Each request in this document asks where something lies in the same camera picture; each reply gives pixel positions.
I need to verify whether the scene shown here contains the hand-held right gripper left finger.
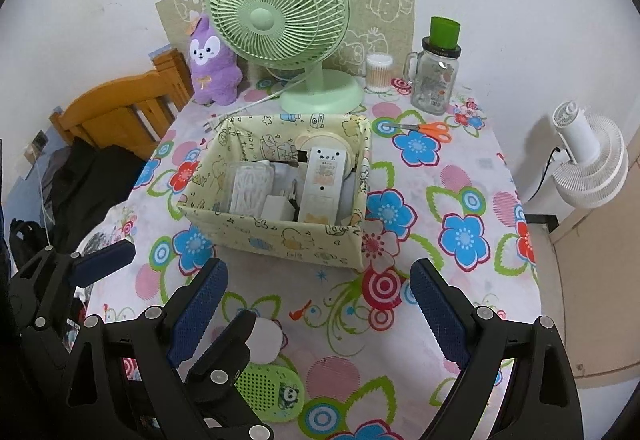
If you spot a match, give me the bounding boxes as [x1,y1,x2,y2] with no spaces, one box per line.
[59,258,230,440]

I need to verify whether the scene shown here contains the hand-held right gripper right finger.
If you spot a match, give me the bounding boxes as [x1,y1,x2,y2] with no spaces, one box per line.
[409,258,585,440]

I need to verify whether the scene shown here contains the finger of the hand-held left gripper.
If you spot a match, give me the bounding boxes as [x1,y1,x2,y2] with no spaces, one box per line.
[12,240,137,331]
[185,310,273,440]

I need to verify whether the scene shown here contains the white rounded plastic device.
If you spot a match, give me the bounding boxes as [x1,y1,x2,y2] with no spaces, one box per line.
[248,317,283,365]

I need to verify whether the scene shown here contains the green perforated case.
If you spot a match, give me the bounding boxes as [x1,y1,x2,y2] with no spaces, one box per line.
[235,362,303,423]

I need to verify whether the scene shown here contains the yellow printed fabric storage box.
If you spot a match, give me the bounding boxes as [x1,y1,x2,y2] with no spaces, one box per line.
[177,112,373,273]

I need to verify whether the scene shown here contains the white charger block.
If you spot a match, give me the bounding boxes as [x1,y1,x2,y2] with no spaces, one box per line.
[261,194,296,221]

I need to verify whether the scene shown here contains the clear box of floss picks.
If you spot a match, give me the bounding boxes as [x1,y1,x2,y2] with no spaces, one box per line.
[226,161,277,216]

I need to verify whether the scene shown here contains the white oblong remote-like device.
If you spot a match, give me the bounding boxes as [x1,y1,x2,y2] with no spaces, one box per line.
[298,146,353,226]

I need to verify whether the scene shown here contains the dark clothing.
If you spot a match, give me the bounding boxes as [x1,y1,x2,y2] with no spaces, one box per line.
[42,140,151,261]

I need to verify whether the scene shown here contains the floral tablecloth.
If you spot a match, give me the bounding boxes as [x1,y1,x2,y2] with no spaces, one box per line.
[82,77,545,440]

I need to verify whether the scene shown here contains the beige cabinet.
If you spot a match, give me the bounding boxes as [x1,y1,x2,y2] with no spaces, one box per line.
[547,120,640,396]

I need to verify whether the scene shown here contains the cream round container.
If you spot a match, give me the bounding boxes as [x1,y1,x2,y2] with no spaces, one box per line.
[294,130,358,171]

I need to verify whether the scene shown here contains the white clip fan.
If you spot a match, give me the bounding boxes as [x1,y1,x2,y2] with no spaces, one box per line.
[522,101,630,211]

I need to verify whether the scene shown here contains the purple plush toy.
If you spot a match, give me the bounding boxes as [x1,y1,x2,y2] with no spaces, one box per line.
[187,15,244,106]

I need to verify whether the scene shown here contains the glass jar with green lid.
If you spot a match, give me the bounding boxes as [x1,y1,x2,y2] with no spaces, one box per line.
[404,16,463,115]

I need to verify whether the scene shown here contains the cotton swab container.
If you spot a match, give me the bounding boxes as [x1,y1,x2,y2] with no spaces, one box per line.
[366,53,396,94]

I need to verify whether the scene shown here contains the green desk fan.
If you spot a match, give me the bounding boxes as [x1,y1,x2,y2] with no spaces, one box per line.
[207,0,365,113]

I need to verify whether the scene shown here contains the wooden chair frame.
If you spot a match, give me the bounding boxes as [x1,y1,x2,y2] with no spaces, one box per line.
[49,47,195,148]

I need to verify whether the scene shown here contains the orange-handled scissors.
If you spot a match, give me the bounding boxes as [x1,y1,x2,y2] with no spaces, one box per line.
[385,121,453,143]

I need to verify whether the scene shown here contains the black fan power cable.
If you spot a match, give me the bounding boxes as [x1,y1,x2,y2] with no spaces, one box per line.
[520,147,563,203]

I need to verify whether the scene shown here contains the white fan power cable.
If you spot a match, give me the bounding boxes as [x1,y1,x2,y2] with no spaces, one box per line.
[202,85,296,133]

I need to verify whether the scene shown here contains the beige cartoon wall mat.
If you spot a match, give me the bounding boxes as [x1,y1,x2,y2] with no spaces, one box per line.
[155,0,418,81]

